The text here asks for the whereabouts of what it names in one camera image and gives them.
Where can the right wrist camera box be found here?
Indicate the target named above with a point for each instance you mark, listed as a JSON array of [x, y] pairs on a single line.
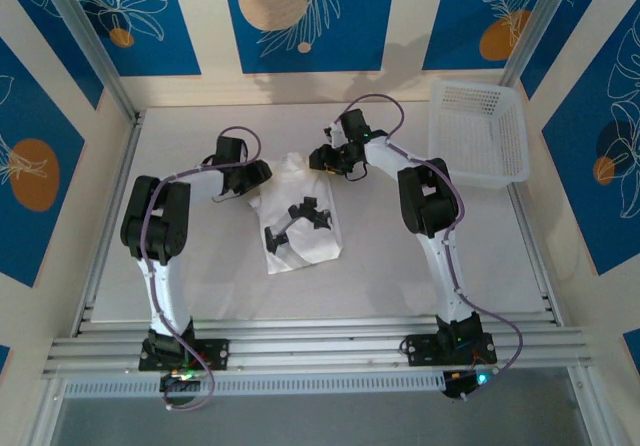
[[336, 136]]

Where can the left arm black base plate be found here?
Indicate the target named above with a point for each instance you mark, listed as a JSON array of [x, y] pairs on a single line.
[[220, 353]]

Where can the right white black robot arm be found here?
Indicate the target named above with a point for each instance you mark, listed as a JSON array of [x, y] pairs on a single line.
[[430, 206]]

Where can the white t-shirt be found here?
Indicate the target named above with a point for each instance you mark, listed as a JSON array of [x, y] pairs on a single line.
[[300, 186]]

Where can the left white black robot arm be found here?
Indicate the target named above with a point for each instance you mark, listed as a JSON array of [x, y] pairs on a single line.
[[165, 226]]

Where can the aluminium mounting rail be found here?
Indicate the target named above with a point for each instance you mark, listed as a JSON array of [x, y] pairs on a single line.
[[310, 346]]

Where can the white perforated plastic basket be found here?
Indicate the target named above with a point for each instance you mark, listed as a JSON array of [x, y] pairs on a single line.
[[475, 131]]

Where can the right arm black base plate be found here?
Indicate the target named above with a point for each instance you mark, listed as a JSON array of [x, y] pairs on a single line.
[[415, 351]]

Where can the aluminium frame post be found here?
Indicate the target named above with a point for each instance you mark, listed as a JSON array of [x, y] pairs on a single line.
[[540, 21], [90, 41]]

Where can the blue floral wall panel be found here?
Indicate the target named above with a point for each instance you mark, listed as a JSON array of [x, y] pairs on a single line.
[[350, 16], [565, 51], [575, 191], [30, 226], [165, 41], [50, 41], [450, 26]]

